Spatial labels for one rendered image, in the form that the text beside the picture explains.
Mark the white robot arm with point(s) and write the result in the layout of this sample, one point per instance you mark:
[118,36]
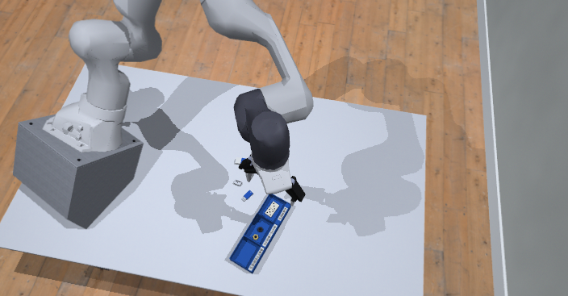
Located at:
[262,114]

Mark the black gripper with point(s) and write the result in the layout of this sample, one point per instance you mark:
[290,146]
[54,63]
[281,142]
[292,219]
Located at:
[296,192]

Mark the blue three-compartment tray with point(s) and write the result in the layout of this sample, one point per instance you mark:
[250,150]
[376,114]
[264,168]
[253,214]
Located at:
[249,251]

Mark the white domino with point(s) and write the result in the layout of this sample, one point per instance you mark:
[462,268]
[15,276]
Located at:
[272,208]

